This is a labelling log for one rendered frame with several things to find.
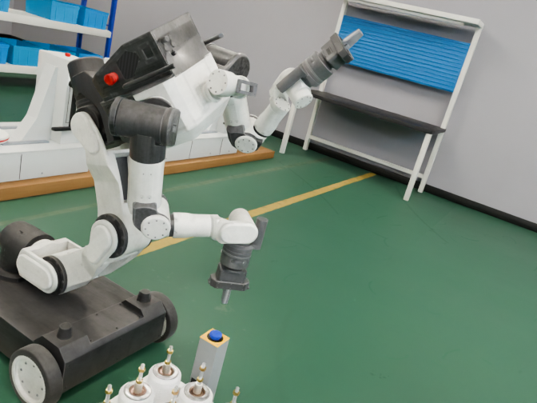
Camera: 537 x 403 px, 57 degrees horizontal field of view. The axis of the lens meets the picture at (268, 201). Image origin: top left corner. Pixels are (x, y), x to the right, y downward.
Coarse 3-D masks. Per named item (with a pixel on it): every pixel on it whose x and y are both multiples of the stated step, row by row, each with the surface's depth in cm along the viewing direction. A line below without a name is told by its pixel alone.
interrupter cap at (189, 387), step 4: (188, 384) 144; (192, 384) 145; (204, 384) 146; (188, 388) 143; (192, 388) 144; (204, 388) 144; (208, 388) 145; (184, 392) 141; (188, 392) 141; (192, 392) 142; (204, 392) 143; (208, 392) 143; (188, 396) 140; (192, 396) 140; (196, 396) 141; (200, 396) 141; (204, 396) 141; (208, 396) 142; (196, 400) 139; (200, 400) 139; (204, 400) 140
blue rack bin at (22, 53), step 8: (0, 40) 549; (8, 40) 582; (16, 40) 590; (8, 48) 545; (16, 48) 542; (24, 48) 550; (32, 48) 558; (40, 48) 573; (8, 56) 548; (16, 56) 546; (24, 56) 554; (32, 56) 562; (16, 64) 550; (24, 64) 558; (32, 64) 567
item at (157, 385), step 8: (152, 368) 148; (152, 376) 145; (152, 384) 144; (160, 384) 143; (168, 384) 144; (176, 384) 146; (160, 392) 144; (168, 392) 145; (160, 400) 145; (168, 400) 146
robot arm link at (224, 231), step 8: (216, 216) 143; (216, 224) 140; (224, 224) 139; (232, 224) 139; (240, 224) 140; (248, 224) 141; (216, 232) 140; (224, 232) 139; (232, 232) 140; (240, 232) 141; (248, 232) 141; (256, 232) 142; (216, 240) 143; (224, 240) 140; (232, 240) 141; (240, 240) 142; (248, 240) 142
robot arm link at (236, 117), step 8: (232, 104) 162; (240, 104) 163; (224, 112) 166; (232, 112) 164; (240, 112) 165; (248, 112) 169; (224, 120) 170; (232, 120) 167; (240, 120) 167; (248, 120) 170; (232, 128) 169; (240, 128) 168; (232, 136) 170; (240, 136) 169; (248, 136) 169; (232, 144) 172; (240, 144) 171; (248, 144) 171; (256, 144) 171; (248, 152) 174
